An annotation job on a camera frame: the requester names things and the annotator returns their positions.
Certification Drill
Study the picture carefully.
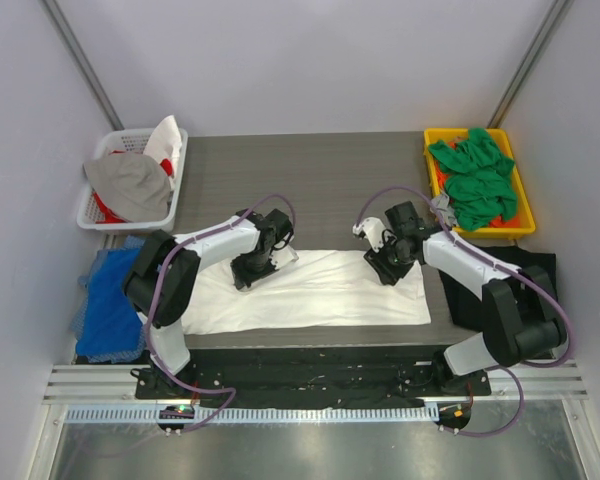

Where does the white slotted cable duct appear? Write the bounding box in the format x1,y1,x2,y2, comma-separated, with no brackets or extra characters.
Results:
65,403,439,425

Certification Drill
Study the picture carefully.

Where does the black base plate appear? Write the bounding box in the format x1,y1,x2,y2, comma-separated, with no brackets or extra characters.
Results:
131,346,491,410

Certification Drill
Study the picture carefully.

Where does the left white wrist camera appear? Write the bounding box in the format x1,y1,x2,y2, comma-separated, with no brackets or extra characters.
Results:
269,245,299,271

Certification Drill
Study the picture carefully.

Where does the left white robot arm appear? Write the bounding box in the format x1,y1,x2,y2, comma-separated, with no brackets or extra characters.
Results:
122,209,297,399

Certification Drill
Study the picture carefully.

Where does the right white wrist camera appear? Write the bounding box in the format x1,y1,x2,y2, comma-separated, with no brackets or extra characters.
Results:
352,217,386,253

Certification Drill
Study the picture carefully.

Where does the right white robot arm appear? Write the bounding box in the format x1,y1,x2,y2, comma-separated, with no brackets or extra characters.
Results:
352,202,569,395

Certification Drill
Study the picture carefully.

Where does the grey cloth in basket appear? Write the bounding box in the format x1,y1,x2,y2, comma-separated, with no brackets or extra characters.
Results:
83,153,174,224

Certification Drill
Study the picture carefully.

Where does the left corner aluminium post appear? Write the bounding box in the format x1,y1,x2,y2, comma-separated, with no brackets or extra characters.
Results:
39,0,124,131

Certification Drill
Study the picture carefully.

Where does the blue checkered cloth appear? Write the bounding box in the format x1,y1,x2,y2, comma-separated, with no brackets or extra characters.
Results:
69,234,154,365

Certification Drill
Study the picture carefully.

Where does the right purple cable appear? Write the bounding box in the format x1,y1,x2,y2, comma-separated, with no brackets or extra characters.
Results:
355,185,576,440

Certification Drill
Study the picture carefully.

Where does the yellow plastic bin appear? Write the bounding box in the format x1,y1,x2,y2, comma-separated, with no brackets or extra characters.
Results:
424,128,536,240

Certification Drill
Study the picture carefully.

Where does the blue t shirt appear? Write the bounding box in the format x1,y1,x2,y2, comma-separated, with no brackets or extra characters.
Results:
75,248,149,357

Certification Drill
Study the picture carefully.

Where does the black folded t shirt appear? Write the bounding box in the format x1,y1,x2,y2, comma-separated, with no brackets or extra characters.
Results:
439,246,558,332

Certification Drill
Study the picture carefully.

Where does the red cloth in basket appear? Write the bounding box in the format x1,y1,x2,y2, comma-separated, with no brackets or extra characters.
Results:
93,144,177,225

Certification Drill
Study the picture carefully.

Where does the aluminium frame rail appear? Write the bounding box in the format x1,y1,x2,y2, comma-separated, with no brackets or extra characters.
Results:
42,357,590,405

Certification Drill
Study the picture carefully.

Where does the right corner aluminium post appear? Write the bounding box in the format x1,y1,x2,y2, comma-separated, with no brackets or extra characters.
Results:
487,0,574,129

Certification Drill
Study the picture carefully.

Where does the white plastic basket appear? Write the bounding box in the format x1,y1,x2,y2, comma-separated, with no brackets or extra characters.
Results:
76,128,189,235

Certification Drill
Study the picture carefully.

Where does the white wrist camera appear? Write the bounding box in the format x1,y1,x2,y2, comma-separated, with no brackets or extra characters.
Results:
269,245,299,271
352,217,386,253

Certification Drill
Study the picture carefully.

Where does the green t shirt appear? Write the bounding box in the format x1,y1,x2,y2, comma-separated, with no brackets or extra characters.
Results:
428,128,518,231

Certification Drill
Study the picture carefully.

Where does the corner aluminium post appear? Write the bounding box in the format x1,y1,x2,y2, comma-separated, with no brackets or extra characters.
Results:
39,0,124,131
487,0,574,129

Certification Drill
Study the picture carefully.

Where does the white t shirt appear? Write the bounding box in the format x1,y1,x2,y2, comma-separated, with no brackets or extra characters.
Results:
182,250,431,335

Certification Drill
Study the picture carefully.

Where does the grey cloth in bin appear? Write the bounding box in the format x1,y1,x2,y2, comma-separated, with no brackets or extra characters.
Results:
431,192,458,227

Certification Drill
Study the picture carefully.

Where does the white cloth in basket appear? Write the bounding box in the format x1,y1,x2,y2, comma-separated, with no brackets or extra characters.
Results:
143,115,188,170

